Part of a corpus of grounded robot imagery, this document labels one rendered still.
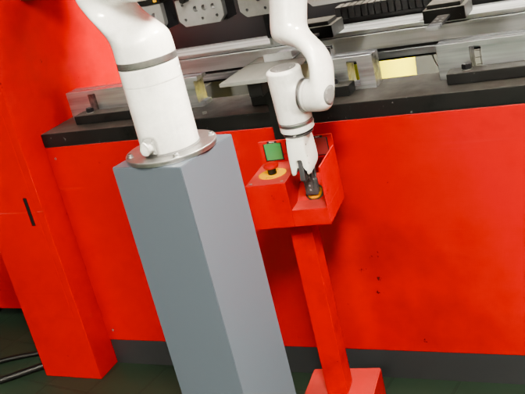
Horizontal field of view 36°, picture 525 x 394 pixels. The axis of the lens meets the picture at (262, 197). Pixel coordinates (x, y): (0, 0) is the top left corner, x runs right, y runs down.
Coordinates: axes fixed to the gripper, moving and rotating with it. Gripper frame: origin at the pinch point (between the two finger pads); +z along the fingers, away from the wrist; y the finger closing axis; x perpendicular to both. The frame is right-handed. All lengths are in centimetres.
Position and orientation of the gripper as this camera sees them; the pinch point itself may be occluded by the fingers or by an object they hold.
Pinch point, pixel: (312, 186)
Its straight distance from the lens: 204.5
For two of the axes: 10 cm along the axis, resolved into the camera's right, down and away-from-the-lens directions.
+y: -2.7, 4.8, -8.4
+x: 9.3, -0.9, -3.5
